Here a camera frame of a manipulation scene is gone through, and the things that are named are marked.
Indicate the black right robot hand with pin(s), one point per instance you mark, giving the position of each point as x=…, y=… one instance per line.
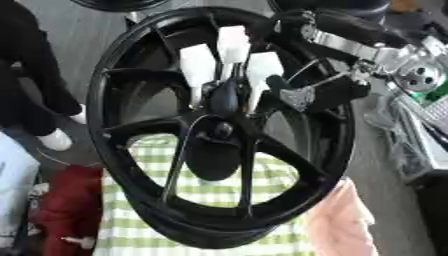
x=344, y=26

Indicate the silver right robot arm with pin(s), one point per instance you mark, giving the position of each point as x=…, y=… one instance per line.
x=420, y=76

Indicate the black round wheel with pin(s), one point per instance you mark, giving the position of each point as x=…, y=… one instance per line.
x=338, y=5
x=119, y=4

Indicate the white pin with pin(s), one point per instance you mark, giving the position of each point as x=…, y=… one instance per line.
x=197, y=63
x=233, y=43

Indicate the black spoked wheel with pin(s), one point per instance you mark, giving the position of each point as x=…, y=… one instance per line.
x=146, y=213

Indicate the orange object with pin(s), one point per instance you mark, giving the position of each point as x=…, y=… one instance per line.
x=404, y=5

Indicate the pink cloth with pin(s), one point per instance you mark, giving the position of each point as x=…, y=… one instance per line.
x=341, y=223

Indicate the person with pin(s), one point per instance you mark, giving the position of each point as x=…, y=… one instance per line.
x=73, y=200
x=35, y=66

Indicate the pale blue cloth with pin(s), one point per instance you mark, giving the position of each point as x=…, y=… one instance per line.
x=14, y=186

